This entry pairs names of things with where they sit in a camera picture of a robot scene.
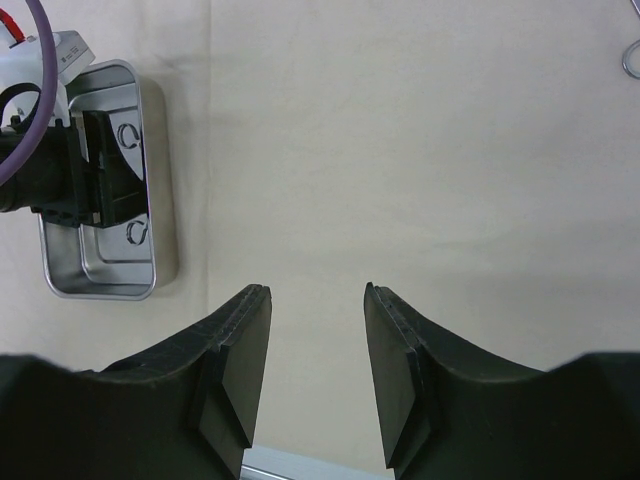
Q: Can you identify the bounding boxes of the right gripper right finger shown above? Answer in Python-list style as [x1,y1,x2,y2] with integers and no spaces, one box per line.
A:
[364,284,639,479]

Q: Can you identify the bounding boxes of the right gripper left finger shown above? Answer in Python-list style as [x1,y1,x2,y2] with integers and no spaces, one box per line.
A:
[1,284,272,479]

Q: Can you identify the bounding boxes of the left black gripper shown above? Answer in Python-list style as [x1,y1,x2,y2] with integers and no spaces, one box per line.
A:
[1,111,148,228]

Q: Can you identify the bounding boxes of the steel instrument tray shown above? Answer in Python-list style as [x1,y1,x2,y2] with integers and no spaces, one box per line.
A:
[39,60,156,300]

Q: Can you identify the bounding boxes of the steel surgical scissors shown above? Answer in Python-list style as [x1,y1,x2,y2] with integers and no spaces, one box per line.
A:
[116,123,141,150]

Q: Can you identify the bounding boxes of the aluminium front rail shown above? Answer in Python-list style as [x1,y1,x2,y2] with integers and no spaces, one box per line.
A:
[240,446,388,480]

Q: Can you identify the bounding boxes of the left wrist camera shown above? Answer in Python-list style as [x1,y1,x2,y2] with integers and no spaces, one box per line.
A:
[0,29,96,126]

